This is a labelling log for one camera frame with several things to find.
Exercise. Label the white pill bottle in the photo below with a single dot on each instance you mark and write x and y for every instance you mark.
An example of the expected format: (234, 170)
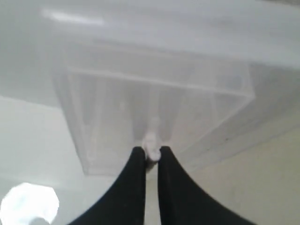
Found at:
(25, 203)

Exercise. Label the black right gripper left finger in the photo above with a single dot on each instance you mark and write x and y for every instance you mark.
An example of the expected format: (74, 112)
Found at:
(124, 201)

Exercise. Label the white plastic drawer cabinet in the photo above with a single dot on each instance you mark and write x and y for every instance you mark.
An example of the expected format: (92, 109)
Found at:
(264, 34)

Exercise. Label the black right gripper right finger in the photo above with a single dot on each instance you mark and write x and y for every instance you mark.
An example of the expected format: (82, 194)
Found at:
(183, 202)

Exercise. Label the clear drawer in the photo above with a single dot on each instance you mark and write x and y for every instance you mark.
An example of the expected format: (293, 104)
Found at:
(116, 98)

